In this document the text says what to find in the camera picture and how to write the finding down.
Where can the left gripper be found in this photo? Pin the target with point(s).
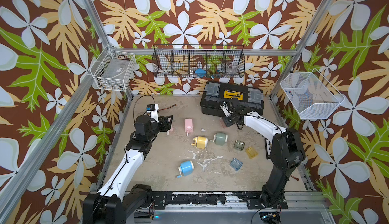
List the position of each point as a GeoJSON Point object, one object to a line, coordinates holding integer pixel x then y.
{"type": "Point", "coordinates": [164, 125]}

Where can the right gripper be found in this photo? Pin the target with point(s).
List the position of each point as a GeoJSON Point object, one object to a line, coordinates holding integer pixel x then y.
{"type": "Point", "coordinates": [226, 122]}

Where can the pink sharpener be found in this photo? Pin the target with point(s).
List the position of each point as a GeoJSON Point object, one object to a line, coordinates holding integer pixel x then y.
{"type": "Point", "coordinates": [188, 124]}

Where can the clear blue tray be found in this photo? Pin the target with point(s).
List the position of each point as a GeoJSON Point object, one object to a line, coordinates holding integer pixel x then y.
{"type": "Point", "coordinates": [236, 164]}

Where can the blue pencil sharpener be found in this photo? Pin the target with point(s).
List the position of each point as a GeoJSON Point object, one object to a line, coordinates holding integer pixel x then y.
{"type": "Point", "coordinates": [186, 168]}

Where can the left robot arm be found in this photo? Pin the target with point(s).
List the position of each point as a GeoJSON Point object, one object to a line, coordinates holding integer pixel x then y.
{"type": "Point", "coordinates": [110, 204]}

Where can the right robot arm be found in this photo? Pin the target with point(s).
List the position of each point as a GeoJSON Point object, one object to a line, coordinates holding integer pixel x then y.
{"type": "Point", "coordinates": [286, 149]}

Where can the green sharpener centre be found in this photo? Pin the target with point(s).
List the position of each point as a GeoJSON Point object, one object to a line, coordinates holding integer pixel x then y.
{"type": "Point", "coordinates": [220, 138]}

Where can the clear grey tray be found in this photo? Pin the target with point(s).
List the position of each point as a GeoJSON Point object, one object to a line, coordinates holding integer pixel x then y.
{"type": "Point", "coordinates": [239, 145]}

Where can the yellow pencil sharpener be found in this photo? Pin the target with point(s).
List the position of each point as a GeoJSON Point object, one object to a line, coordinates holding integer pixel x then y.
{"type": "Point", "coordinates": [200, 142]}

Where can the clear yellow tray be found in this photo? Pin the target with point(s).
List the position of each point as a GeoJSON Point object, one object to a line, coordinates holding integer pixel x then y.
{"type": "Point", "coordinates": [251, 152]}

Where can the black plastic toolbox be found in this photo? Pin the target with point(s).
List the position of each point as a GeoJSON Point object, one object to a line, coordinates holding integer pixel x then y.
{"type": "Point", "coordinates": [240, 98]}

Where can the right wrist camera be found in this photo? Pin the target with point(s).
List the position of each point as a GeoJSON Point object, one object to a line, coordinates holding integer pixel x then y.
{"type": "Point", "coordinates": [225, 108]}

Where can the black wire basket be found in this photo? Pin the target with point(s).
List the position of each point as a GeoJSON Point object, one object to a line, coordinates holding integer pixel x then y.
{"type": "Point", "coordinates": [198, 61]}

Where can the white wire basket left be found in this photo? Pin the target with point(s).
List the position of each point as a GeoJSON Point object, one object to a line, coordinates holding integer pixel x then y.
{"type": "Point", "coordinates": [112, 70]}

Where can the white wire basket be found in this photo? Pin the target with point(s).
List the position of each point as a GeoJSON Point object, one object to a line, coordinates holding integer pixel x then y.
{"type": "Point", "coordinates": [112, 70]}
{"type": "Point", "coordinates": [312, 95]}

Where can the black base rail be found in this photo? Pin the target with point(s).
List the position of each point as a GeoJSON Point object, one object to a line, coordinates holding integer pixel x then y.
{"type": "Point", "coordinates": [250, 199]}

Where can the white wire basket right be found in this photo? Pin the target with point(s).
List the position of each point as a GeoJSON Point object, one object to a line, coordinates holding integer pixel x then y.
{"type": "Point", "coordinates": [312, 95]}

